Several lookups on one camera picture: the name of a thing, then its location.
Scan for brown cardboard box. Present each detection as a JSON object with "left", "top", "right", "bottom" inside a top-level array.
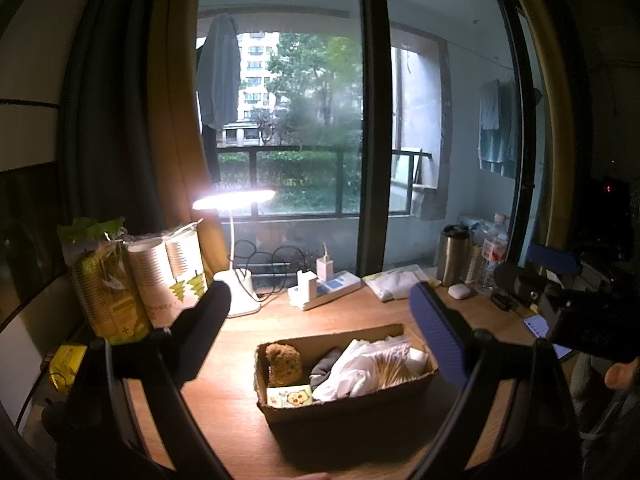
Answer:
[{"left": 254, "top": 324, "right": 438, "bottom": 426}]

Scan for smartphone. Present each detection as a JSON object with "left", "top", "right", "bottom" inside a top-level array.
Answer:
[{"left": 523, "top": 314, "right": 572, "bottom": 360}]

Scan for paper cup bag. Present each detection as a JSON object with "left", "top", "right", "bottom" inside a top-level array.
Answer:
[{"left": 125, "top": 222, "right": 208, "bottom": 328}]

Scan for cartoon print cloth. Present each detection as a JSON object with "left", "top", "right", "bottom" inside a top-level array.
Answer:
[{"left": 267, "top": 385, "right": 314, "bottom": 408}]

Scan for white charger with black cable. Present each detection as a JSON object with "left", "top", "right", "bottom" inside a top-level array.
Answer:
[{"left": 232, "top": 238, "right": 319, "bottom": 304}]

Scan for brown curtain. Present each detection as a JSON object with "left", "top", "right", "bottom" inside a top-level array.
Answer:
[{"left": 55, "top": 0, "right": 226, "bottom": 273}]

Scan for clear water bottle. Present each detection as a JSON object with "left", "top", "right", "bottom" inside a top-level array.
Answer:
[{"left": 475, "top": 214, "right": 508, "bottom": 295}]

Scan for white power strip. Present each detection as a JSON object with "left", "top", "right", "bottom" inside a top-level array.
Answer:
[{"left": 288, "top": 271, "right": 362, "bottom": 311}]

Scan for white tissue pack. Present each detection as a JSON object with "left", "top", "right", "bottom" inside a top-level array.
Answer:
[{"left": 362, "top": 264, "right": 442, "bottom": 302}]

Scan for brown pompom beanie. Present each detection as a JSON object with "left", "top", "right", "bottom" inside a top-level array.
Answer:
[{"left": 266, "top": 342, "right": 303, "bottom": 387}]

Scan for hanging teal towel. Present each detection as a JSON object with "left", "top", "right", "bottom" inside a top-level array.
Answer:
[{"left": 477, "top": 79, "right": 518, "bottom": 179}]

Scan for white earbuds case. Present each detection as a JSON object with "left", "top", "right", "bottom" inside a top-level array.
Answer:
[{"left": 447, "top": 283, "right": 473, "bottom": 300}]

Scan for grey gloves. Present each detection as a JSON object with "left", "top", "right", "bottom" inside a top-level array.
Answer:
[{"left": 309, "top": 348, "right": 342, "bottom": 390}]

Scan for yellow green snack bag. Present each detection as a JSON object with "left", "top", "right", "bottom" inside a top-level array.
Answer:
[{"left": 58, "top": 217, "right": 151, "bottom": 346}]

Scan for person hand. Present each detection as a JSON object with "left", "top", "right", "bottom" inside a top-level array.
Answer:
[{"left": 604, "top": 359, "right": 639, "bottom": 390}]

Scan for yellow packet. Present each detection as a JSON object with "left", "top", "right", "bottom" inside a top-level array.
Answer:
[{"left": 48, "top": 344, "right": 87, "bottom": 393}]

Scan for white desk lamp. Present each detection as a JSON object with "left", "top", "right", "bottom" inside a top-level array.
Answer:
[{"left": 192, "top": 188, "right": 276, "bottom": 318}]

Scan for steel travel mug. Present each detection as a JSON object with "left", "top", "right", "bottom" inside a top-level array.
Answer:
[{"left": 436, "top": 224, "right": 471, "bottom": 287}]

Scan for hanging grey shirt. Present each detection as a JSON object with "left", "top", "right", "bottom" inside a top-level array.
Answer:
[{"left": 196, "top": 14, "right": 241, "bottom": 130}]

